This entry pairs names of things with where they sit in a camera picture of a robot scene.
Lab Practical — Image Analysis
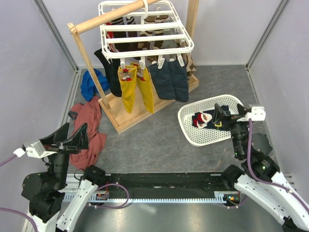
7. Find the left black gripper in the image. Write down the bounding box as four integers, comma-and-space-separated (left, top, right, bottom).
41, 121, 89, 189

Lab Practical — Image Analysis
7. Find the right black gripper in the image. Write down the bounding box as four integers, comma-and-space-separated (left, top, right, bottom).
212, 103, 253, 157

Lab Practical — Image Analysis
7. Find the white plastic laundry basket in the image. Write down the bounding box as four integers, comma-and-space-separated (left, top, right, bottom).
178, 94, 242, 147

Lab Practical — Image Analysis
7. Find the beige brown argyle sock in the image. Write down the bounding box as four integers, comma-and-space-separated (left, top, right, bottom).
182, 53, 197, 79

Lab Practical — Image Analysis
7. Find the navy patterned sock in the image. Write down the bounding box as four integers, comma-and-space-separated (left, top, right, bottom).
149, 62, 175, 100

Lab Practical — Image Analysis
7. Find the yellow sock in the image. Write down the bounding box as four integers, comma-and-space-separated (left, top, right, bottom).
131, 62, 154, 114
117, 65, 137, 114

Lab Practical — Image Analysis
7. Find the white plastic clip hanger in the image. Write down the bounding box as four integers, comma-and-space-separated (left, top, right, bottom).
99, 0, 195, 68

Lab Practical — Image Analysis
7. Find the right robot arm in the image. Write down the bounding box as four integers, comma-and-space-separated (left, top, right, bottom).
212, 104, 309, 232

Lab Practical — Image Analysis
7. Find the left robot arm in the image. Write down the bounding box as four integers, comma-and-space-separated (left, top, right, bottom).
21, 123, 106, 232

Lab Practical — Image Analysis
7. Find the navy santa sock pair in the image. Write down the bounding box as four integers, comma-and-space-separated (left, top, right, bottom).
192, 110, 230, 131

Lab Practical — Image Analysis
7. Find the red-brown cloth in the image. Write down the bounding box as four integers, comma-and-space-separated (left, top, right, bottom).
68, 96, 107, 169

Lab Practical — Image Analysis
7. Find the blue cloth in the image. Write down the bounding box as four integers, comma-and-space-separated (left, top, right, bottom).
81, 69, 110, 102

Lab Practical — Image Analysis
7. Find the black hanging sock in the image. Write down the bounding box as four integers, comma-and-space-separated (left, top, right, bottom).
94, 49, 122, 97

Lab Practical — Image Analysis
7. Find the grey striped hanging sock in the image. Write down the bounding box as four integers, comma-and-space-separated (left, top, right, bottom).
161, 29, 179, 49

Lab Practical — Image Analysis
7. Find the red white hanging sock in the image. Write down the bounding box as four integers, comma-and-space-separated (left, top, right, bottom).
106, 22, 114, 39

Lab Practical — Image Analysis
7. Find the brown striped hanging sock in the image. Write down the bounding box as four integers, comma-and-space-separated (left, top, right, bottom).
106, 15, 179, 63

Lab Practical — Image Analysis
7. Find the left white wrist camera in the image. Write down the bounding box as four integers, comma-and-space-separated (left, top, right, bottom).
13, 140, 48, 159

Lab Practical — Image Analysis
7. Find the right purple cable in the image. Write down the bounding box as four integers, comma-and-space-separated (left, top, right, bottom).
246, 119, 309, 215

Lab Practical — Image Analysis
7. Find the purple cable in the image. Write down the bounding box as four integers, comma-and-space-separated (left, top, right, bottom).
246, 119, 309, 215
0, 154, 39, 232

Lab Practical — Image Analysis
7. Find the grey slotted cable duct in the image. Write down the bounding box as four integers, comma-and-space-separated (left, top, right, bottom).
60, 192, 230, 203

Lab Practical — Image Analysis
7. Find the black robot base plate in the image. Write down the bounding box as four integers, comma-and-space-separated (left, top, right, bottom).
65, 171, 252, 199

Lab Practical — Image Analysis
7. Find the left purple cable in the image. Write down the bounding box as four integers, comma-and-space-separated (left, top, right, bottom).
0, 154, 39, 232

